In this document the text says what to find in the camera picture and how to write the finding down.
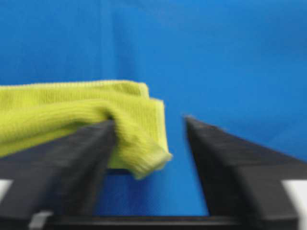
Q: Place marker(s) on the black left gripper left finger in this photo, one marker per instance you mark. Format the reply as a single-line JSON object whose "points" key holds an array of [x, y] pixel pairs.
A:
{"points": [[58, 178]]}

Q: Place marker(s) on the green towel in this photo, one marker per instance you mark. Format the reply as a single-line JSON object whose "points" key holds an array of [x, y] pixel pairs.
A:
{"points": [[33, 114]]}

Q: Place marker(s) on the blue table cloth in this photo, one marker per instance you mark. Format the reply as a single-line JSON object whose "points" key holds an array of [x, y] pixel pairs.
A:
{"points": [[240, 65]]}

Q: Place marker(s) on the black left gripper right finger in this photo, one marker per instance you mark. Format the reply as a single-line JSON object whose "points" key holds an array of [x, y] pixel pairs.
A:
{"points": [[263, 188]]}

